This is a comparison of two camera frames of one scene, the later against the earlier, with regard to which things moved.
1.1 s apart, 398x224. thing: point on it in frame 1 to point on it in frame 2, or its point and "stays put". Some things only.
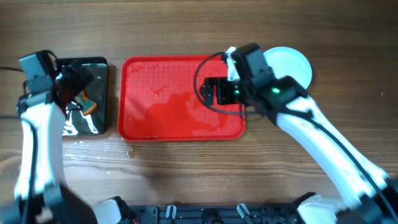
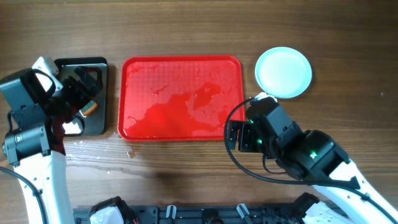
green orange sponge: [88, 106] stays put
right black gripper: [221, 83] to [246, 127]
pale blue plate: [290, 61] stays put
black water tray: [76, 122] stays put
